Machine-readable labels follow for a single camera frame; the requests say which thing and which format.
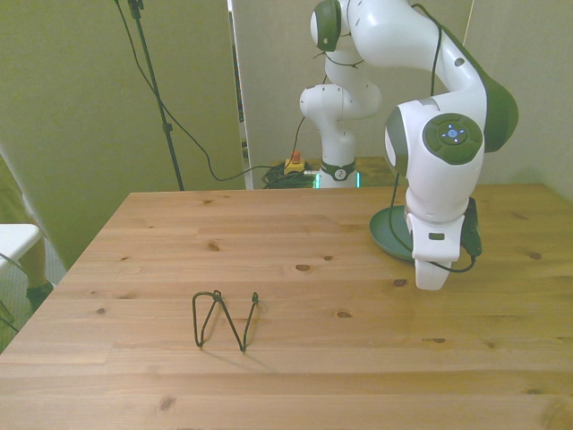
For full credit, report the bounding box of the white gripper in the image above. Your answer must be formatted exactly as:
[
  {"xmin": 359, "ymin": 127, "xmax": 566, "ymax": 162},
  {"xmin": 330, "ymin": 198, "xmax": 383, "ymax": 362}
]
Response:
[{"xmin": 406, "ymin": 213, "xmax": 466, "ymax": 291}]

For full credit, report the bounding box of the black camera stand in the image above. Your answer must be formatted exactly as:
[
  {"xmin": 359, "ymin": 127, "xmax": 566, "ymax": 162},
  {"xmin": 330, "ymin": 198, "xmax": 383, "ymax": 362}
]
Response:
[{"xmin": 114, "ymin": 0, "xmax": 186, "ymax": 192}]

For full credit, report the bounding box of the yellow emergency stop button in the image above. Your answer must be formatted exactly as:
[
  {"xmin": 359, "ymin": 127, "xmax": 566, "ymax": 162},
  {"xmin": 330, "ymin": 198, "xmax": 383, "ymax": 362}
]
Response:
[{"xmin": 284, "ymin": 150, "xmax": 307, "ymax": 176}]

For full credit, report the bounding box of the white stool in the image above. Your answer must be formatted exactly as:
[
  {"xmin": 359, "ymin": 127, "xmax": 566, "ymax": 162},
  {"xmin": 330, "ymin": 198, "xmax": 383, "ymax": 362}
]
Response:
[{"xmin": 0, "ymin": 222, "xmax": 43, "ymax": 275}]

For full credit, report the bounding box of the black wire plate rack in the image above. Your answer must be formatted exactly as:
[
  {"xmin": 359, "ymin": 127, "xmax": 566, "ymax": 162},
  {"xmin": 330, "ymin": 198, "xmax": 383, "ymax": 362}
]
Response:
[{"xmin": 192, "ymin": 289, "xmax": 262, "ymax": 355}]

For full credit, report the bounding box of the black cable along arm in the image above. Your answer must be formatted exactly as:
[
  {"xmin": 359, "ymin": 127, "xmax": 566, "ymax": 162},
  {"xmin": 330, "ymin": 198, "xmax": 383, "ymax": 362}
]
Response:
[{"xmin": 387, "ymin": 3, "xmax": 479, "ymax": 274}]

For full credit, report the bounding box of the dark teal round plate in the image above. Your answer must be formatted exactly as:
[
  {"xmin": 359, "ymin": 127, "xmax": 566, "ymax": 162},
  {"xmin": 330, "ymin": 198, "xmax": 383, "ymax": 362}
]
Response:
[{"xmin": 369, "ymin": 208, "xmax": 420, "ymax": 263}]

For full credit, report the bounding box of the black emergency stop cable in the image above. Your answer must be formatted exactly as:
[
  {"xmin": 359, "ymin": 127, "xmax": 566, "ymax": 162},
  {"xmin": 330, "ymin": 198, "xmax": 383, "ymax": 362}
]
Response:
[{"xmin": 290, "ymin": 114, "xmax": 308, "ymax": 156}]

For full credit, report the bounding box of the coiled dark cable bundle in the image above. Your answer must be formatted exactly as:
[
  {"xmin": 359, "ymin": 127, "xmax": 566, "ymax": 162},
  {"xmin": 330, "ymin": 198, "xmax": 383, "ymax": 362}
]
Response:
[{"xmin": 261, "ymin": 163, "xmax": 321, "ymax": 190}]

